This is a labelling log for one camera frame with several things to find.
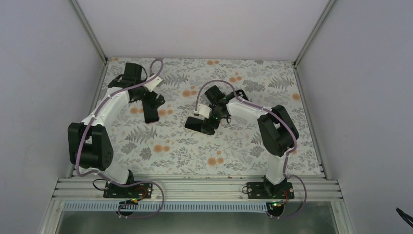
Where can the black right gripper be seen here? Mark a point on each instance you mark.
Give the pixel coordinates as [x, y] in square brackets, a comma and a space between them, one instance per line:
[209, 129]

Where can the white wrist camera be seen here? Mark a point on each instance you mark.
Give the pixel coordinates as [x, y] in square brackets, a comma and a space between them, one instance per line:
[202, 110]
[153, 82]

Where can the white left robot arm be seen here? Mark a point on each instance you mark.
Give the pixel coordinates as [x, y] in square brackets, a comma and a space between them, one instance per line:
[90, 147]

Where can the floral patterned table mat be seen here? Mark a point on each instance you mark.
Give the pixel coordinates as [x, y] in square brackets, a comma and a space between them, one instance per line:
[236, 148]

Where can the black smartphone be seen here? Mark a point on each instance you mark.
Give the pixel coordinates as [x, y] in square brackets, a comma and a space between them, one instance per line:
[150, 114]

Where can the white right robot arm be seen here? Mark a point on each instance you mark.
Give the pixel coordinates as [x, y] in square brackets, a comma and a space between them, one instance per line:
[278, 133]

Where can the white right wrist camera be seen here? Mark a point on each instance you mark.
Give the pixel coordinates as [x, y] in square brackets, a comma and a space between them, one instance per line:
[202, 110]

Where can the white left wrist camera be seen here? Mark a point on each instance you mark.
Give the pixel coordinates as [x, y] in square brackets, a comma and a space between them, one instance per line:
[153, 82]

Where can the aluminium front rail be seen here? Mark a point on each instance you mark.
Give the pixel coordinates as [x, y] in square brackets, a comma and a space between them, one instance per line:
[202, 188]

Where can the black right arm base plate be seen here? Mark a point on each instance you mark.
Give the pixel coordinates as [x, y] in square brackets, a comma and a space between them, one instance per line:
[261, 190]

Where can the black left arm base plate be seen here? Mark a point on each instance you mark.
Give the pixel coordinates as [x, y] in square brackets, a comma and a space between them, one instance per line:
[137, 190]

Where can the black object at corner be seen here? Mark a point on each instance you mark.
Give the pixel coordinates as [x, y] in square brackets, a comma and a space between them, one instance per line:
[406, 217]

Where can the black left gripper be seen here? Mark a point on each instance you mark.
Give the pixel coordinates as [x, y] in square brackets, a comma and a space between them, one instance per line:
[157, 103]

